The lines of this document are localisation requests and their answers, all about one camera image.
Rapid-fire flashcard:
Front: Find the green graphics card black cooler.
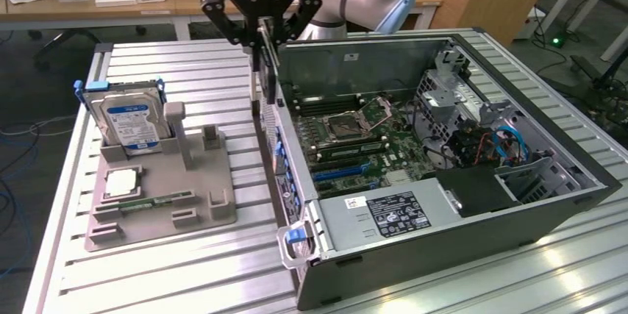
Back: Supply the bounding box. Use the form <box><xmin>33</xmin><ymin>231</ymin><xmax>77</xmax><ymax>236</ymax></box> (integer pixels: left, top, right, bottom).
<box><xmin>248</xmin><ymin>15</ymin><xmax>284</xmax><ymax>106</ymax></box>

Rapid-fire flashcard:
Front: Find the black RAM slot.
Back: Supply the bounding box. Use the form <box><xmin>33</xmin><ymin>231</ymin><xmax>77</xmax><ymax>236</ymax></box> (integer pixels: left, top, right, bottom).
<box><xmin>299</xmin><ymin>106</ymin><xmax>363</xmax><ymax>116</ymax></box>
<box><xmin>296</xmin><ymin>101</ymin><xmax>359</xmax><ymax>113</ymax></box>
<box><xmin>295</xmin><ymin>97</ymin><xmax>357</xmax><ymax>108</ymax></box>
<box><xmin>292</xmin><ymin>93</ymin><xmax>355</xmax><ymax>104</ymax></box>

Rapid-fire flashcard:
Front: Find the metal socket cover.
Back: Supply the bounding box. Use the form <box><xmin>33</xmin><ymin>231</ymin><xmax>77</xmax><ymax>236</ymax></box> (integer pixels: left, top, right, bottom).
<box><xmin>360</xmin><ymin>95</ymin><xmax>396</xmax><ymax>124</ymax></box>

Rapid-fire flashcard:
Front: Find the metal CPU socket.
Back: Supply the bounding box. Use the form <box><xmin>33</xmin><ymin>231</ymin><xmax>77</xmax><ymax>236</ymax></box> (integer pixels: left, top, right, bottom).
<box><xmin>321</xmin><ymin>111</ymin><xmax>373</xmax><ymax>142</ymax></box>

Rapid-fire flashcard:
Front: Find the black chair base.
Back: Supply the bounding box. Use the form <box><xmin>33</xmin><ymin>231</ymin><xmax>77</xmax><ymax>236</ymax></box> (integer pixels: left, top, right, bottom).
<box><xmin>28</xmin><ymin>25</ymin><xmax>148</xmax><ymax>71</ymax></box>

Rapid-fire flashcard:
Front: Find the hard disk with blue carrier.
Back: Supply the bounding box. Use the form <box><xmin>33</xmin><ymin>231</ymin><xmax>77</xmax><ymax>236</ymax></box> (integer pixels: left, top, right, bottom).
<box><xmin>72</xmin><ymin>76</ymin><xmax>169</xmax><ymax>157</ymax></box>

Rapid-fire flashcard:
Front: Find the grey metal drive cage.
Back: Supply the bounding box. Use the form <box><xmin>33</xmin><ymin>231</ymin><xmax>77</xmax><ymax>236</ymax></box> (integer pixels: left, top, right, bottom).
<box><xmin>415</xmin><ymin>48</ymin><xmax>495</xmax><ymax>135</ymax></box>

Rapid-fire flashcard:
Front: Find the RAM stick with white label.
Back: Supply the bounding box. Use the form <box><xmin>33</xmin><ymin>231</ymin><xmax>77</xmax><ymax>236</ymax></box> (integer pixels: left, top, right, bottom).
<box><xmin>316</xmin><ymin>140</ymin><xmax>388</xmax><ymax>163</ymax></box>

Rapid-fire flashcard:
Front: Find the green motherboard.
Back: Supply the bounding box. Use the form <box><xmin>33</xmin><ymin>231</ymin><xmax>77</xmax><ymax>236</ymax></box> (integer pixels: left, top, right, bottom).
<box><xmin>288</xmin><ymin>88</ymin><xmax>437</xmax><ymax>197</ymax></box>

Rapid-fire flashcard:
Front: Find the blue expansion slot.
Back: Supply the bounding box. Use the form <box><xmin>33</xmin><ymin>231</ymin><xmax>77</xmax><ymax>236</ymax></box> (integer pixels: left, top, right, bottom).
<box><xmin>312</xmin><ymin>165</ymin><xmax>368</xmax><ymax>183</ymax></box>

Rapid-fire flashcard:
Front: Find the silver chipset heatsink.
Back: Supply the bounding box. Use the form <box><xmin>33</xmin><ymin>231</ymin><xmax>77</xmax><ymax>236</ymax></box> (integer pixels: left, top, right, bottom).
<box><xmin>387</xmin><ymin>170</ymin><xmax>419</xmax><ymax>185</ymax></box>

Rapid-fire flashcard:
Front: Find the grey parts rack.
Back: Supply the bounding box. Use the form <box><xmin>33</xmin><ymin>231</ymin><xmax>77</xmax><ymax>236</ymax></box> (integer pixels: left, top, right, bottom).
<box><xmin>84</xmin><ymin>100</ymin><xmax>240</xmax><ymax>253</ymax></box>

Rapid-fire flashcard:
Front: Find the silver CPU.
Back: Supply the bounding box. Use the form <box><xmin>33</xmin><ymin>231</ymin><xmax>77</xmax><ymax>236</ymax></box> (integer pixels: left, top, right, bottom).
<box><xmin>104</xmin><ymin>169</ymin><xmax>143</xmax><ymax>198</ymax></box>

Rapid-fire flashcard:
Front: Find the green RAM stick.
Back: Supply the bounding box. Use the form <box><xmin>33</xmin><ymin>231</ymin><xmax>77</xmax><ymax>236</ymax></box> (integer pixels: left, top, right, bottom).
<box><xmin>115</xmin><ymin>190</ymin><xmax>192</xmax><ymax>215</ymax></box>

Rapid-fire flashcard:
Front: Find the black metal stand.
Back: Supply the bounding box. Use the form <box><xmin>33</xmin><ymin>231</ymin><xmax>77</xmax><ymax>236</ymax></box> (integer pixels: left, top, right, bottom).
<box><xmin>568</xmin><ymin>54</ymin><xmax>628</xmax><ymax>109</ymax></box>

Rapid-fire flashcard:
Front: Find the grey power supply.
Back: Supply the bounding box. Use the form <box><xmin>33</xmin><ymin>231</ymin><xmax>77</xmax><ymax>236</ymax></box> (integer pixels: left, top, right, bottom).
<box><xmin>313</xmin><ymin>177</ymin><xmax>463</xmax><ymax>253</ymax></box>

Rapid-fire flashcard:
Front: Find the black plastic shroud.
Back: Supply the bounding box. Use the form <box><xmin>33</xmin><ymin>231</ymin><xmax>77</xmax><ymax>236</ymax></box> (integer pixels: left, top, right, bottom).
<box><xmin>435</xmin><ymin>165</ymin><xmax>523</xmax><ymax>218</ymax></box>

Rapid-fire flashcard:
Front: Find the grey metal disk bay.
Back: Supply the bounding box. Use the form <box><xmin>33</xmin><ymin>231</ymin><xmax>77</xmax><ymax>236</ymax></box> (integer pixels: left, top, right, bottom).
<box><xmin>493</xmin><ymin>157</ymin><xmax>585</xmax><ymax>204</ymax></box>

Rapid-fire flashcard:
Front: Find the black open PC case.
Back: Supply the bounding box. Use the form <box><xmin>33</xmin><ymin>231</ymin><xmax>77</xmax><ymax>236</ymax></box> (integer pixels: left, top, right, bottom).
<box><xmin>251</xmin><ymin>32</ymin><xmax>624</xmax><ymax>311</ymax></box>

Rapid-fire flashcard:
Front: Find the black cable plug cluster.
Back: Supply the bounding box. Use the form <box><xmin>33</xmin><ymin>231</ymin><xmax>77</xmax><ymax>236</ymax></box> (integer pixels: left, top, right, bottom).
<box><xmin>448</xmin><ymin>128</ymin><xmax>495</xmax><ymax>166</ymax></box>

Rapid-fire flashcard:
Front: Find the blue data wire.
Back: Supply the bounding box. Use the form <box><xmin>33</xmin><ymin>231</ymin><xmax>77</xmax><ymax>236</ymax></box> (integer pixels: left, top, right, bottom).
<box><xmin>493</xmin><ymin>126</ymin><xmax>529</xmax><ymax>166</ymax></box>

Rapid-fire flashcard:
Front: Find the white table frame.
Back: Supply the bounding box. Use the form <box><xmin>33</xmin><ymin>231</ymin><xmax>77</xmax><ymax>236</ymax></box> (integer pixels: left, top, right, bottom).
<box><xmin>537</xmin><ymin>0</ymin><xmax>628</xmax><ymax>61</ymax></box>

